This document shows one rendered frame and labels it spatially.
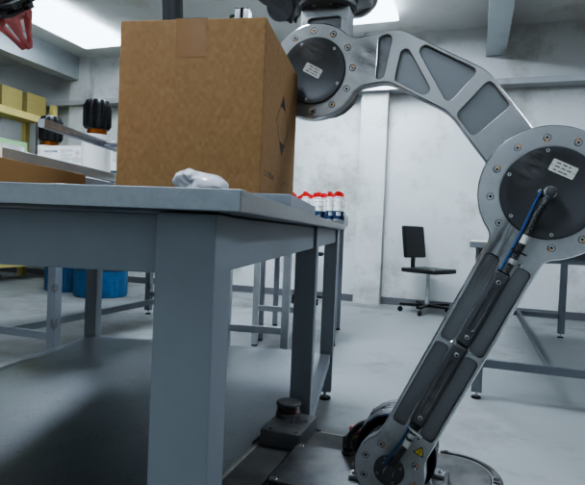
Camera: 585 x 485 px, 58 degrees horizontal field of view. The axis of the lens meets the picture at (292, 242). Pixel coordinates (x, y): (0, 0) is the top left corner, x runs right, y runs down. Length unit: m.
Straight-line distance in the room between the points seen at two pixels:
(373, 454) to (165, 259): 0.73
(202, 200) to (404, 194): 5.64
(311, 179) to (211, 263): 5.85
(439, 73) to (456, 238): 4.96
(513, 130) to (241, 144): 0.52
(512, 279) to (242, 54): 0.62
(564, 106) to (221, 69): 5.53
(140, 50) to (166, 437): 0.61
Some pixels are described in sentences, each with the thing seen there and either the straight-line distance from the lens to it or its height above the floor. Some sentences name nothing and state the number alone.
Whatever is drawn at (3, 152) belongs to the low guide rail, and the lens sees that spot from 1.01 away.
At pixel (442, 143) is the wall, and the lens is 6.11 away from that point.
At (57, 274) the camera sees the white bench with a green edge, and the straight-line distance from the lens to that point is 3.03.
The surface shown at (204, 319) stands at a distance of 0.50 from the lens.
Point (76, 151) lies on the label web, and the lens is 2.04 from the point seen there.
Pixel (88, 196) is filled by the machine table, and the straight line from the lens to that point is 0.51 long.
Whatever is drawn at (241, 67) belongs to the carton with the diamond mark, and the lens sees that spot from 0.85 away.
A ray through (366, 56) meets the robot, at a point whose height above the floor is 1.16.
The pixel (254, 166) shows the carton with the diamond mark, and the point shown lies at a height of 0.89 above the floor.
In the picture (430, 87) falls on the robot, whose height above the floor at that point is 1.09.
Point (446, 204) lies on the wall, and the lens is 6.03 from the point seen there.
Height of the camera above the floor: 0.80
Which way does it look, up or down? 1 degrees down
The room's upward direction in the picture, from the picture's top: 2 degrees clockwise
